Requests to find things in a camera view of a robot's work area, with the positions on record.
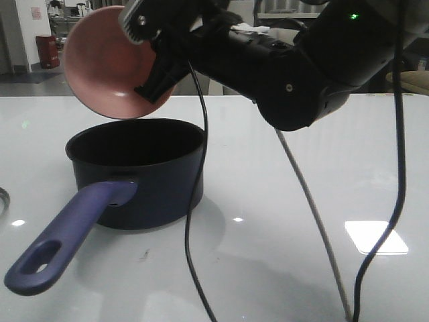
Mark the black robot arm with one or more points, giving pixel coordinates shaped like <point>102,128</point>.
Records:
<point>292,85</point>

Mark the dark blue saucepan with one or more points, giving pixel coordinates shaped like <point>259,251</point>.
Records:
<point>130,175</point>

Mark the pink bowl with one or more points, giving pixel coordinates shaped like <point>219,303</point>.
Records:
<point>103,68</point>

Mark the red trash bin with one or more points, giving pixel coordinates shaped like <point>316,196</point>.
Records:
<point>47,51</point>

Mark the glass lid with blue knob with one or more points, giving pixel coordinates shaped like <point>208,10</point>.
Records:
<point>5,201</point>

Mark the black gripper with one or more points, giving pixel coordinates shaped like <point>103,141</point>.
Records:
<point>194,34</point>

